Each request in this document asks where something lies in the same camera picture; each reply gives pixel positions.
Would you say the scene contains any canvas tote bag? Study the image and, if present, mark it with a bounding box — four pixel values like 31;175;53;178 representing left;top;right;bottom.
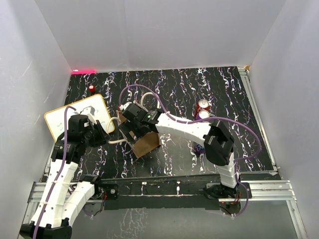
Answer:
106;92;161;159

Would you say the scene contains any purple soda can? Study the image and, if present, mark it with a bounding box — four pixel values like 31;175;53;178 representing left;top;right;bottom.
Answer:
194;143;205;154
195;110;210;120

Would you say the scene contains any red cola can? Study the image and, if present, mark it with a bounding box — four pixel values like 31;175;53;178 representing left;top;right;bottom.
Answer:
196;99;210;111

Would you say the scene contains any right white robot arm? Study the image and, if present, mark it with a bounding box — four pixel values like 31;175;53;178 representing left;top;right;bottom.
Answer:
119;102;240;199

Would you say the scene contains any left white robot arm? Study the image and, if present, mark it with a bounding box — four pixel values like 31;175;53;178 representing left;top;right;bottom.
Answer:
19;113;110;239

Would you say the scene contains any yellow framed whiteboard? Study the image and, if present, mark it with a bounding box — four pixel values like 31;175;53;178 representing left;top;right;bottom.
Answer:
44;94;115;142

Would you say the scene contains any red emergency stop button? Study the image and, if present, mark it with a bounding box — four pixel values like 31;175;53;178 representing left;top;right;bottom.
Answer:
88;85;96;93

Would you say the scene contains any pink tape strip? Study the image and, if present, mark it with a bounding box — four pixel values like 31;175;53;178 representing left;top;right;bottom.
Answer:
71;70;96;75

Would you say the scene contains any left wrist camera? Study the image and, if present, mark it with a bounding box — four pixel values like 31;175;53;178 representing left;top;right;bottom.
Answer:
80;106;97;124

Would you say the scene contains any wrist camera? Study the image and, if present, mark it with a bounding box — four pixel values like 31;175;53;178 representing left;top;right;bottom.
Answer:
119;102;131;112
80;106;97;124

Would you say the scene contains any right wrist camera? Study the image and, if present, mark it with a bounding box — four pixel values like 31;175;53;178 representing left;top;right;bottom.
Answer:
119;102;131;112

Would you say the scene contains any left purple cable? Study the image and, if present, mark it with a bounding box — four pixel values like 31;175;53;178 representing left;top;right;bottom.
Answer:
32;106;78;239

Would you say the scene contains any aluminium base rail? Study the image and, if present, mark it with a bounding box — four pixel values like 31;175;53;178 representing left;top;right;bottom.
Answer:
22;171;307;239

